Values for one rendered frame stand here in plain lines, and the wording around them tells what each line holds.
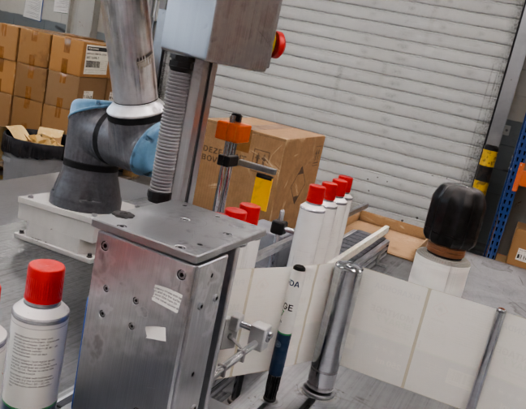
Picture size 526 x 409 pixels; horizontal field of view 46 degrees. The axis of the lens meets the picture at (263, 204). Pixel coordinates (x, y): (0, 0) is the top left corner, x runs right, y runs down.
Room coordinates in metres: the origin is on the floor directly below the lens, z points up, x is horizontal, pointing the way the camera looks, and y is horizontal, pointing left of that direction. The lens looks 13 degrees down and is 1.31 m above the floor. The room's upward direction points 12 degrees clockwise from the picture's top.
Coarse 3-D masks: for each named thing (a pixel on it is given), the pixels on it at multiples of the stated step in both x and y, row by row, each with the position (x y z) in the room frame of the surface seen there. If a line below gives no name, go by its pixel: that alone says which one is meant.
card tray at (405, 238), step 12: (360, 216) 2.09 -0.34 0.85; (372, 216) 2.08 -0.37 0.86; (348, 228) 1.94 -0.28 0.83; (360, 228) 1.98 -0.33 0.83; (372, 228) 2.01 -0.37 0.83; (396, 228) 2.04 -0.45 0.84; (408, 228) 2.03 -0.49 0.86; (420, 228) 2.01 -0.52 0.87; (396, 240) 1.91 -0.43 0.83; (408, 240) 1.95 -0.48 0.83; (420, 240) 1.98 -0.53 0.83; (396, 252) 1.77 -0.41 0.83; (408, 252) 1.80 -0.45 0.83
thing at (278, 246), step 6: (360, 204) 1.72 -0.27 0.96; (366, 204) 1.74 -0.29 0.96; (354, 210) 1.63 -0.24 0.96; (360, 210) 1.69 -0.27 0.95; (348, 216) 1.59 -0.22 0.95; (282, 240) 1.20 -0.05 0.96; (288, 240) 1.21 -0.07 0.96; (270, 246) 1.15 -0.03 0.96; (276, 246) 1.16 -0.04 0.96; (282, 246) 1.19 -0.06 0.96; (288, 246) 1.22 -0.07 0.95; (258, 252) 1.09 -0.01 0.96; (264, 252) 1.10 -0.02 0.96; (270, 252) 1.13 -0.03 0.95; (258, 258) 1.08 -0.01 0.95
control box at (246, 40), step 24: (168, 0) 0.96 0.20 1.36; (192, 0) 0.89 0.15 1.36; (216, 0) 0.83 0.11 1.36; (240, 0) 0.84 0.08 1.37; (264, 0) 0.86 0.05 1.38; (168, 24) 0.95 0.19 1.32; (192, 24) 0.87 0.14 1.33; (216, 24) 0.83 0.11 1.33; (240, 24) 0.85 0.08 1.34; (264, 24) 0.86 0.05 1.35; (168, 48) 0.94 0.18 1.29; (192, 48) 0.86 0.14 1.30; (216, 48) 0.83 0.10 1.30; (240, 48) 0.85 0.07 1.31; (264, 48) 0.87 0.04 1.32
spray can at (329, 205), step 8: (328, 184) 1.25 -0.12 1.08; (336, 184) 1.26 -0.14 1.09; (328, 192) 1.25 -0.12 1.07; (328, 200) 1.25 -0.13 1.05; (328, 208) 1.24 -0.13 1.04; (336, 208) 1.26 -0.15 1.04; (328, 216) 1.24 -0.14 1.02; (328, 224) 1.25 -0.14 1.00; (328, 232) 1.25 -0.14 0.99; (320, 240) 1.24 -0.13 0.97; (328, 240) 1.25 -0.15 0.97; (320, 248) 1.24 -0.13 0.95; (320, 256) 1.25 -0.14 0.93
